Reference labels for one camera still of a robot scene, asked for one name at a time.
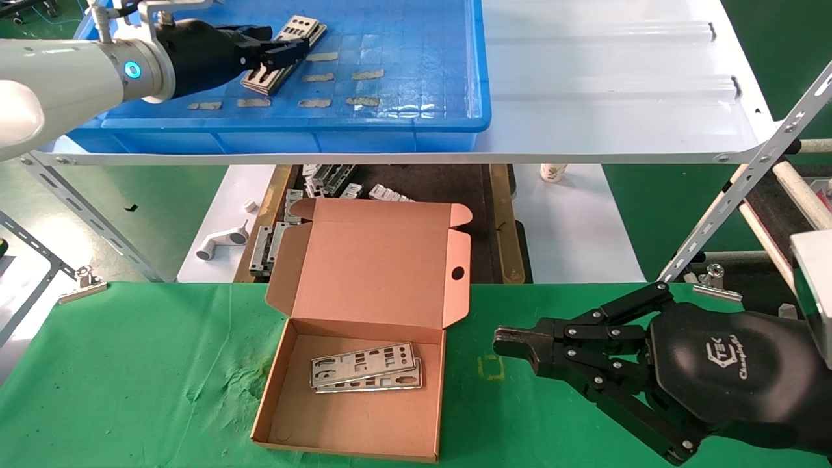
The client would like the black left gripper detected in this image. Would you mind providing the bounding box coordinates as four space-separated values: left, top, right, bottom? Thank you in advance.
156 18 312 99

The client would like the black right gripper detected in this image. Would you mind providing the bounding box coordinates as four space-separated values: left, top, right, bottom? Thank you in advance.
493 281 832 466

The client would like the blue plastic tray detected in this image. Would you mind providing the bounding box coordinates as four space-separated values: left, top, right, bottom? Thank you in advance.
65 0 490 155

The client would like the metal parts pile behind box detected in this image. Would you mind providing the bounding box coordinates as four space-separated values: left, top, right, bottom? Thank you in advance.
234 164 528 285

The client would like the brown cardboard box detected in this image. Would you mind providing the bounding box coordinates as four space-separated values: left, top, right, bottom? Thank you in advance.
251 197 473 463

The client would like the silver binder clip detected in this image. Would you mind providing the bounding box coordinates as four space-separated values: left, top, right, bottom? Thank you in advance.
692 263 744 304
58 265 109 305

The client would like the white plastic pipe fitting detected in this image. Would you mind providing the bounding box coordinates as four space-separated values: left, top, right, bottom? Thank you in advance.
195 220 250 262

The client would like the white metal shelf board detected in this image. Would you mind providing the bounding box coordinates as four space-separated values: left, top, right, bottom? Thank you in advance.
19 0 777 165

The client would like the grey slotted angle bar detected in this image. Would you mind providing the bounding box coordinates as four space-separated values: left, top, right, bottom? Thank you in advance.
0 211 77 348

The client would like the green table cloth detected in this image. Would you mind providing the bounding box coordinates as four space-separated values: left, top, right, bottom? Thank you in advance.
0 281 832 468

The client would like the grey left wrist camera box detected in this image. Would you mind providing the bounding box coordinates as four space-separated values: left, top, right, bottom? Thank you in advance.
90 0 215 46

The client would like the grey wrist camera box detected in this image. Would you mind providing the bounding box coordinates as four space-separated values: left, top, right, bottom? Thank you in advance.
790 229 832 369
90 0 215 46

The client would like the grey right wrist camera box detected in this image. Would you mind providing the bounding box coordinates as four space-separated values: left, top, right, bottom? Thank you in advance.
790 229 832 369

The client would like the grey slotted shelf post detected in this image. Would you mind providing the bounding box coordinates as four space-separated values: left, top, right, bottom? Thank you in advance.
18 155 163 283
656 62 832 283

